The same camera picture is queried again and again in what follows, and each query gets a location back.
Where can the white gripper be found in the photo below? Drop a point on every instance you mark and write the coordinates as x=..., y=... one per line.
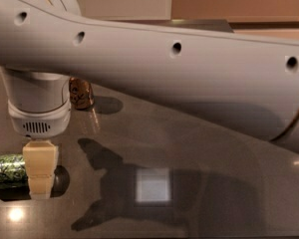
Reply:
x=39, y=122

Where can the green soda can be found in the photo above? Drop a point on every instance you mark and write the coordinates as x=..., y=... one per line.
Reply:
x=12, y=171

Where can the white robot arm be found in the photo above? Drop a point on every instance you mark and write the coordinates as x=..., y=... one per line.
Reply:
x=246, y=83

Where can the brown soda can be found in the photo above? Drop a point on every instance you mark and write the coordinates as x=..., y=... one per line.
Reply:
x=81, y=94

